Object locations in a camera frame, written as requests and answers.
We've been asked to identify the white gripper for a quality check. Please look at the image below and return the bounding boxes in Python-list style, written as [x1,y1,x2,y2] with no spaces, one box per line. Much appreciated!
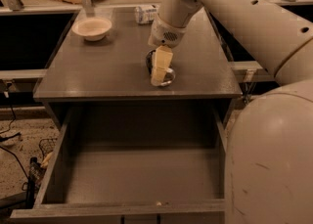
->
[148,15,187,81]

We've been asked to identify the clear plastic water bottle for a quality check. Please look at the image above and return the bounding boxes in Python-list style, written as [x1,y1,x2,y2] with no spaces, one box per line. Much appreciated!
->
[134,5,158,24]

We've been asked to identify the white bowl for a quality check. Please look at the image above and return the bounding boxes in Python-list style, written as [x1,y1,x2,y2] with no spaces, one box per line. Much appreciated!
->
[71,17,112,41]

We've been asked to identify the black wire basket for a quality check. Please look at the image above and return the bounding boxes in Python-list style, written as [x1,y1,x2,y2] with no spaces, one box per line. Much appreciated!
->
[39,138,57,157]

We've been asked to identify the blue pepsi can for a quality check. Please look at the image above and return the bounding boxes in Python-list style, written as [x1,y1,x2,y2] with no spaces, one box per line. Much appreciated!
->
[146,50,176,87]

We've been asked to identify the grey cabinet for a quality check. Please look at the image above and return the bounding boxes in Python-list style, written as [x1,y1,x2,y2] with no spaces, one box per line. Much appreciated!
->
[34,7,242,125]

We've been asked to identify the black floor cable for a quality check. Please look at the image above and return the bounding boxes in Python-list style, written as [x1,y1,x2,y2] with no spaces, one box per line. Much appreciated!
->
[0,82,31,183]

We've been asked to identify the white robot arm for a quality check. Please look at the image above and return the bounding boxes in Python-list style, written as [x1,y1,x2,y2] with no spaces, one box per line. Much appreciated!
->
[150,0,313,224]

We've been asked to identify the open grey top drawer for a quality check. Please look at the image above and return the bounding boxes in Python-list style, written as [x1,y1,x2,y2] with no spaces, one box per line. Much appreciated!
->
[11,101,224,224]

